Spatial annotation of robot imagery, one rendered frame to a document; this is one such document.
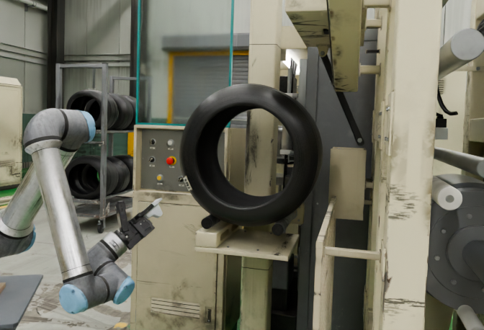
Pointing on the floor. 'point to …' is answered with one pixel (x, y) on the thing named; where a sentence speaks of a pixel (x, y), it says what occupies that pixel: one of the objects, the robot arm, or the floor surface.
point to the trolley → (111, 109)
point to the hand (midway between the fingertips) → (158, 199)
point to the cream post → (261, 135)
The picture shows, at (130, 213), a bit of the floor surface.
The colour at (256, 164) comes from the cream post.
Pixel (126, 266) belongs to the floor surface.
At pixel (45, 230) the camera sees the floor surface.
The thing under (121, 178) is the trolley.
